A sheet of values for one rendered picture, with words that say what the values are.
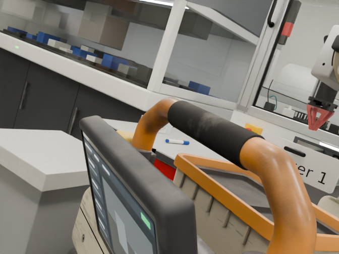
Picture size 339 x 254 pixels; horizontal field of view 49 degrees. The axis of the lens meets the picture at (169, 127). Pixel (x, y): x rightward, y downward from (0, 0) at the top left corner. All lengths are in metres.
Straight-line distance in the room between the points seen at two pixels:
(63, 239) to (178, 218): 0.75
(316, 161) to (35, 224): 0.87
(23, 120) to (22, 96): 0.18
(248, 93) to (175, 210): 1.55
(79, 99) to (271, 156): 2.04
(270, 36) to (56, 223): 1.27
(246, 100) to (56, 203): 1.13
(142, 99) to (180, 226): 1.58
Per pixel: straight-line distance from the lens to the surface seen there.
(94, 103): 2.20
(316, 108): 1.24
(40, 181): 0.81
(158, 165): 1.30
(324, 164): 1.30
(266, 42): 1.81
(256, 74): 1.79
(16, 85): 2.94
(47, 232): 0.95
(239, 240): 0.42
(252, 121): 1.77
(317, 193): 1.66
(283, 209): 0.31
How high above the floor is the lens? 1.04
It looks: 8 degrees down
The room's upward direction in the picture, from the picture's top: 18 degrees clockwise
